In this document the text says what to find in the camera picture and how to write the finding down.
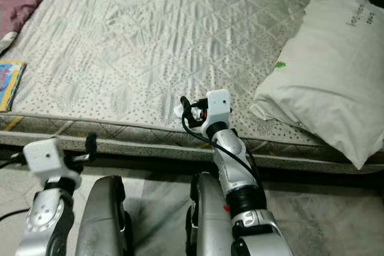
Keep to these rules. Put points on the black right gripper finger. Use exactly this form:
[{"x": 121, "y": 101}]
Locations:
[{"x": 186, "y": 110}]

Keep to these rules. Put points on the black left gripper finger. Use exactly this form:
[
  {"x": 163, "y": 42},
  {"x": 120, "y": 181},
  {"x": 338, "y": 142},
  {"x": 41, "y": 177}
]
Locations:
[{"x": 91, "y": 144}]

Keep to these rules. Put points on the white tissue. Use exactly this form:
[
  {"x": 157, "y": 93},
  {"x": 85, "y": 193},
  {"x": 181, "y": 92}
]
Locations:
[{"x": 177, "y": 111}]

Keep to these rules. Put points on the colourful children's book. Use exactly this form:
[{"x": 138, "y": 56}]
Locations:
[{"x": 12, "y": 85}]

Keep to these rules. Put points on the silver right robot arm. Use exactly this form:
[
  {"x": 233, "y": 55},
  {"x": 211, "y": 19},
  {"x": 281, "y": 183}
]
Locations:
[{"x": 234, "y": 160}]

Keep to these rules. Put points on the grey left robot leg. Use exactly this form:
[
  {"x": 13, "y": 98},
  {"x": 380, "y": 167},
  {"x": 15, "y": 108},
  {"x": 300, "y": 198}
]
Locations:
[{"x": 99, "y": 220}]

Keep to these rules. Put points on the grey robot leg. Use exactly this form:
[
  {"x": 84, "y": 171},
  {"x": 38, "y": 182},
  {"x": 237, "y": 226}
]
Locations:
[
  {"x": 213, "y": 220},
  {"x": 99, "y": 220}
]

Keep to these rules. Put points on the white quilted mattress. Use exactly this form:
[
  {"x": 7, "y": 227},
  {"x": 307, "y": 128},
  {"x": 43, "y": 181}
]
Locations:
[{"x": 156, "y": 40}]

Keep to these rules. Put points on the grey right robot leg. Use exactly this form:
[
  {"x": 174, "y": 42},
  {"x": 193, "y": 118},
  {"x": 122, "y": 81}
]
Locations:
[{"x": 213, "y": 220}]

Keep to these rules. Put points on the cream pillow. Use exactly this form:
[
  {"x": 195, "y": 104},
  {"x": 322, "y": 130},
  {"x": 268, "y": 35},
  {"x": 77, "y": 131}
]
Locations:
[{"x": 324, "y": 70}]

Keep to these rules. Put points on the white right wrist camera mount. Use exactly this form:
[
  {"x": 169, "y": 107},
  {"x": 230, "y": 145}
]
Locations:
[{"x": 219, "y": 106}]

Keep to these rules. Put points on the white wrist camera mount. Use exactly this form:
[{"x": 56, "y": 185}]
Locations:
[
  {"x": 219, "y": 106},
  {"x": 48, "y": 157}
]

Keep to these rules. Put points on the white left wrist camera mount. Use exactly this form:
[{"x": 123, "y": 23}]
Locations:
[{"x": 48, "y": 157}]

